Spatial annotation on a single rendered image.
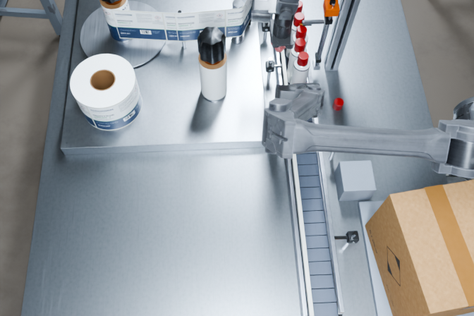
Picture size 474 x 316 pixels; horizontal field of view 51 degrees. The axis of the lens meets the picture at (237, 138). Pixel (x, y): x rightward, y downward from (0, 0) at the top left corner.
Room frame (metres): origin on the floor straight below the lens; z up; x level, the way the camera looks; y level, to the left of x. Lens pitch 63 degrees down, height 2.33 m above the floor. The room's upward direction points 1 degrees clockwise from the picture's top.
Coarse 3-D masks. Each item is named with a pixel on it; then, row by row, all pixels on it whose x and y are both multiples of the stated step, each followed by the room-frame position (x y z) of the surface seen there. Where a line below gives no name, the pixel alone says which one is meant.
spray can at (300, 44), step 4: (296, 40) 0.98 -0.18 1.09; (300, 40) 0.98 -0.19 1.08; (304, 40) 0.98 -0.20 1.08; (296, 44) 0.97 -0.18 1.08; (300, 44) 0.97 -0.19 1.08; (304, 44) 0.97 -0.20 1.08; (296, 48) 0.97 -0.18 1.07; (300, 48) 0.96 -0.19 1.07; (304, 48) 0.97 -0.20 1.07; (292, 52) 0.97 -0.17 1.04; (296, 52) 0.96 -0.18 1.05; (292, 56) 0.96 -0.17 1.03; (296, 56) 0.95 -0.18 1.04; (292, 60) 0.96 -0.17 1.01; (288, 64) 0.97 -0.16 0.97; (292, 64) 0.96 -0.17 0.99; (288, 68) 0.97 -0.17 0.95; (292, 68) 0.96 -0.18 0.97; (288, 72) 0.96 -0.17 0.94; (288, 76) 0.96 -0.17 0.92; (288, 80) 0.96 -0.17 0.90
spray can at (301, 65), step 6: (300, 54) 0.93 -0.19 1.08; (306, 54) 0.93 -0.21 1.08; (300, 60) 0.91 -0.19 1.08; (306, 60) 0.91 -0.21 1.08; (294, 66) 0.92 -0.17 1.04; (300, 66) 0.91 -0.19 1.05; (306, 66) 0.91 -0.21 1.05; (294, 72) 0.91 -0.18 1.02; (300, 72) 0.90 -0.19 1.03; (306, 72) 0.91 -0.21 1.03; (294, 78) 0.91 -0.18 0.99; (300, 78) 0.90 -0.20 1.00; (306, 78) 0.91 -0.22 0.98
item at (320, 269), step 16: (304, 160) 0.67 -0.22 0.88; (304, 176) 0.61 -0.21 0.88; (304, 192) 0.56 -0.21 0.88; (320, 192) 0.56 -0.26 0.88; (304, 208) 0.51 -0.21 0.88; (320, 208) 0.51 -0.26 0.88; (304, 224) 0.46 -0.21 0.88; (320, 224) 0.46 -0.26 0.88; (320, 240) 0.41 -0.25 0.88; (320, 256) 0.36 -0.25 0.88; (320, 272) 0.32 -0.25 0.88; (320, 288) 0.27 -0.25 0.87; (320, 304) 0.23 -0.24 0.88
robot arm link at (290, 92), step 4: (276, 88) 0.80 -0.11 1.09; (280, 88) 0.79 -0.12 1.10; (284, 88) 0.79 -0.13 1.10; (288, 88) 0.80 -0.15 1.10; (292, 88) 0.80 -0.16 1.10; (296, 88) 0.80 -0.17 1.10; (308, 88) 0.77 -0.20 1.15; (312, 88) 0.76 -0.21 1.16; (316, 88) 0.76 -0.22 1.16; (320, 88) 0.76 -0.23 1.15; (276, 92) 0.79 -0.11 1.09; (280, 92) 0.77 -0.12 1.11; (284, 92) 0.77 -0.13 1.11; (288, 92) 0.77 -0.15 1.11; (292, 92) 0.77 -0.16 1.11; (296, 92) 0.77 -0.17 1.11; (276, 96) 0.77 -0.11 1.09; (280, 96) 0.77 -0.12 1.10; (284, 96) 0.77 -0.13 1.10; (288, 96) 0.77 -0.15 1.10; (292, 96) 0.77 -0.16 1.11; (296, 96) 0.77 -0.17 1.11; (312, 116) 0.70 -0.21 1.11; (316, 116) 0.70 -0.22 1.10
